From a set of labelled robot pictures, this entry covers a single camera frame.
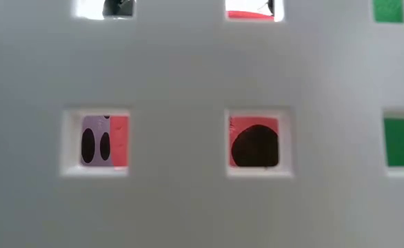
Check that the white mesh basket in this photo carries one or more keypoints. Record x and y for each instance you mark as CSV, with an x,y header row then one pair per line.
x,y
188,86

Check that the red foam die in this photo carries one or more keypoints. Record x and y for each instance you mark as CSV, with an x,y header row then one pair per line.
x,y
119,144

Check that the purple foam die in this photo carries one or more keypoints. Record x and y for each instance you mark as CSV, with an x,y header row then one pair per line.
x,y
97,124

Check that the green foam die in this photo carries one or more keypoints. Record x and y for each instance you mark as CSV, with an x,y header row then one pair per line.
x,y
400,141

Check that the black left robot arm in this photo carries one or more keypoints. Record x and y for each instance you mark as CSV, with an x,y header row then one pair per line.
x,y
117,7

